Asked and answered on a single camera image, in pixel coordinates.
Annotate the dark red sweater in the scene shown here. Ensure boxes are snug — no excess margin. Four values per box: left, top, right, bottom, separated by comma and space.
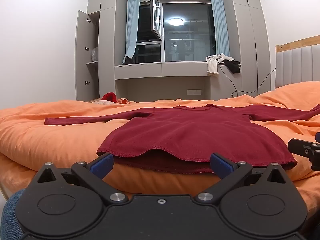
44, 104, 320, 174

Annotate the large glass window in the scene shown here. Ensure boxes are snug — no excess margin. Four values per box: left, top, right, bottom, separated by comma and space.
136, 1, 217, 63

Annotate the person's leg in jeans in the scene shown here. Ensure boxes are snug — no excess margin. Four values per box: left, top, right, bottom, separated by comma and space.
0, 189, 28, 240

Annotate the black garment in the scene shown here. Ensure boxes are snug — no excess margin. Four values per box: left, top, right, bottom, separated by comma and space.
223, 59, 241, 74

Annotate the grey closed wardrobe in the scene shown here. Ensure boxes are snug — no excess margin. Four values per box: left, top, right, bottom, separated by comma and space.
227, 0, 272, 98

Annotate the padded headboard with wooden frame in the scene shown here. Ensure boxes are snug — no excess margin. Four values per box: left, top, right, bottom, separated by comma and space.
275, 35, 320, 89

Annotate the white garment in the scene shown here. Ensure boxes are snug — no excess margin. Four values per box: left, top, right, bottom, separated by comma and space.
206, 54, 235, 76

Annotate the open window sash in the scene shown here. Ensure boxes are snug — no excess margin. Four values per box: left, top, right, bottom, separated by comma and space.
150, 0, 163, 41

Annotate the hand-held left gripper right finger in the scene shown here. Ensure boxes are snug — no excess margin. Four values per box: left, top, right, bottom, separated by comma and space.
194, 152, 286, 205

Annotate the grey window bench cabinet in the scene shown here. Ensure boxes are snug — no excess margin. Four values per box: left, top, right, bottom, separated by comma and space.
114, 62, 242, 103

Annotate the light blue curtain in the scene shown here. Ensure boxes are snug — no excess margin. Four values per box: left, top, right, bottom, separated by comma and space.
209, 0, 230, 58
122, 0, 141, 64

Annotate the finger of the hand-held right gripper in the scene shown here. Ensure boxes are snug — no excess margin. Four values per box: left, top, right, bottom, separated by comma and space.
287, 133, 320, 172

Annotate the black cable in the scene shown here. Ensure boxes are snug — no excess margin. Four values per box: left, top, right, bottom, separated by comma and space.
218, 64, 277, 97

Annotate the red plush item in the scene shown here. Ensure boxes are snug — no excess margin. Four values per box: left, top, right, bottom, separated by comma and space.
100, 92, 117, 103

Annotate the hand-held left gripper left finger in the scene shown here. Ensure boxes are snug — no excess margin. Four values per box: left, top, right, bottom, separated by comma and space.
37, 153, 128, 205

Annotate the grey wardrobe with open door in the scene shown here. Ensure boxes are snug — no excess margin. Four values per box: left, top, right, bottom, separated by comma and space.
75, 0, 118, 103

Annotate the orange blanket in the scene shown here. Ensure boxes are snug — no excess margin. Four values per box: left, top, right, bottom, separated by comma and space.
0, 81, 320, 214

